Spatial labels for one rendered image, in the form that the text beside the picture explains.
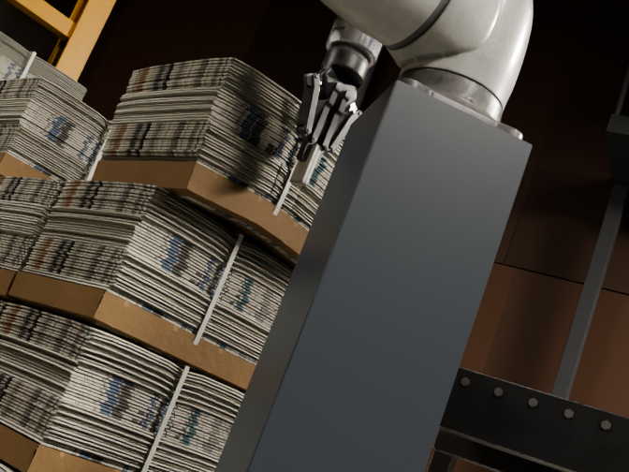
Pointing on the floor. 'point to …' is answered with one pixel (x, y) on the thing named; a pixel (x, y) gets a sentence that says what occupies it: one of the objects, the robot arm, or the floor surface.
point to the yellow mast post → (81, 36)
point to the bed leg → (442, 462)
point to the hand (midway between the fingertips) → (305, 164)
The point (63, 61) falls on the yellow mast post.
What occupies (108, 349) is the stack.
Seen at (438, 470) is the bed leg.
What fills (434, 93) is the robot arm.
